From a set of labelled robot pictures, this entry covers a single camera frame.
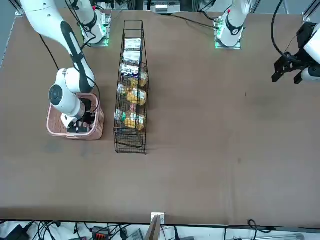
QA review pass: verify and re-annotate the orange black device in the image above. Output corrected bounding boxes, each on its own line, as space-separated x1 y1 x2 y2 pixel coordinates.
90 226 111 240

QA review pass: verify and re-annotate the white power strip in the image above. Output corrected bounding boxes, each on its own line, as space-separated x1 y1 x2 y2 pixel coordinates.
154 1 169 14

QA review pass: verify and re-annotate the black power adapter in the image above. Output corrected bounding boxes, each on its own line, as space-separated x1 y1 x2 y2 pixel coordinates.
4 224 29 240

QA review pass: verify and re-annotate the grey foot pedal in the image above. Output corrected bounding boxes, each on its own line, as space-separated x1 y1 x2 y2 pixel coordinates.
129 229 145 240

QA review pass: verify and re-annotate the black wire shelf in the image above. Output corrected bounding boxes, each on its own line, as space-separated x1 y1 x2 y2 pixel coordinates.
113 20 151 155

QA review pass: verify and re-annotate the metal rod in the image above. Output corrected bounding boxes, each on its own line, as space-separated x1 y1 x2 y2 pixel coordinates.
233 233 306 240

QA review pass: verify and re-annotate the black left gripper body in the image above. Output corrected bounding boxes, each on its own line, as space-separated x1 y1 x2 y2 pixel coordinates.
284 49 312 72

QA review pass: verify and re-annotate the aluminium upright post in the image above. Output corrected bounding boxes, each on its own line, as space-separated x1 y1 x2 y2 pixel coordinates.
144 212 166 240

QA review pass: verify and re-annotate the left wrist black box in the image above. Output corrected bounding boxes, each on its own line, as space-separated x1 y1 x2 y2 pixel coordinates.
296 21 318 49

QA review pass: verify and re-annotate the black cable across table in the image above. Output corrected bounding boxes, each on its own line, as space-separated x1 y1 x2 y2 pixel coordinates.
169 13 218 28

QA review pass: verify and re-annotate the pink plastic basket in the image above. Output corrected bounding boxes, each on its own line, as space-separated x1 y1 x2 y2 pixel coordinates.
45 93 105 140

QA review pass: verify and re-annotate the aluminium profile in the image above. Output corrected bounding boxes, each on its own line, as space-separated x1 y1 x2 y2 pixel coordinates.
14 0 25 17
301 0 320 21

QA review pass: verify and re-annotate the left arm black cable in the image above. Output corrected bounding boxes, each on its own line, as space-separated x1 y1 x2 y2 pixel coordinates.
270 0 288 57

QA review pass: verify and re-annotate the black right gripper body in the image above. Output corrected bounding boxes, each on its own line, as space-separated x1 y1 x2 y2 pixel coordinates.
79 109 97 127

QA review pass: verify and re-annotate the wrist camera black bracket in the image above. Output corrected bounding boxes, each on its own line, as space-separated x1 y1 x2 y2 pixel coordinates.
66 124 89 134

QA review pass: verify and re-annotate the yellow drink bottle white cap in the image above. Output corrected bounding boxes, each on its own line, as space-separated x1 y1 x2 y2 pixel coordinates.
117 83 148 106
114 109 146 131
138 71 149 88

